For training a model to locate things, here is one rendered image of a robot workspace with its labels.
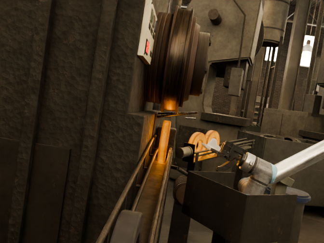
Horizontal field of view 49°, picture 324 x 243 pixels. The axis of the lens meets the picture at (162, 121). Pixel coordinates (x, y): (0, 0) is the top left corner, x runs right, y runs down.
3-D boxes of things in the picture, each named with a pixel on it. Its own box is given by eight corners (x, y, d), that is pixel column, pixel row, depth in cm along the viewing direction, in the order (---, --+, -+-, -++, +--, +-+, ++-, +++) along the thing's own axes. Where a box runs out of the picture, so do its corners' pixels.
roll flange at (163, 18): (134, 109, 139) (153, -13, 137) (146, 108, 186) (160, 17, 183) (160, 113, 139) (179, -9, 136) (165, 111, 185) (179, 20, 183)
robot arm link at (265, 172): (272, 187, 168) (281, 168, 168) (248, 175, 169) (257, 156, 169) (267, 183, 178) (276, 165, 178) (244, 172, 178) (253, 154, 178)
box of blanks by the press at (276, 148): (252, 211, 353) (265, 134, 349) (221, 189, 434) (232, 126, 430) (342, 220, 375) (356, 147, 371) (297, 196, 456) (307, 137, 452)
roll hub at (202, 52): (189, 93, 147) (200, 25, 146) (188, 95, 175) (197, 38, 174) (203, 95, 147) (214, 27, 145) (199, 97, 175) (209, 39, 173)
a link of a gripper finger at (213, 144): (206, 134, 174) (222, 142, 174) (200, 145, 174) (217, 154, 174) (206, 134, 171) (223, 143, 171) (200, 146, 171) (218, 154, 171)
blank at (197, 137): (188, 133, 203) (193, 134, 200) (203, 130, 215) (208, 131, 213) (185, 159, 205) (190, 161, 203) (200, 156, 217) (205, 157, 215)
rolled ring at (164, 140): (171, 120, 171) (164, 119, 171) (170, 122, 153) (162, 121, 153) (165, 158, 172) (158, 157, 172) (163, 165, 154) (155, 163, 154)
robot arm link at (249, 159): (245, 170, 178) (249, 174, 168) (236, 166, 178) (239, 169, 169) (253, 154, 178) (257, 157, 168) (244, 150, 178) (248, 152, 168)
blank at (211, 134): (203, 131, 215) (208, 132, 213) (216, 129, 227) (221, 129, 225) (200, 156, 217) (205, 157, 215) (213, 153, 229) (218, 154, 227)
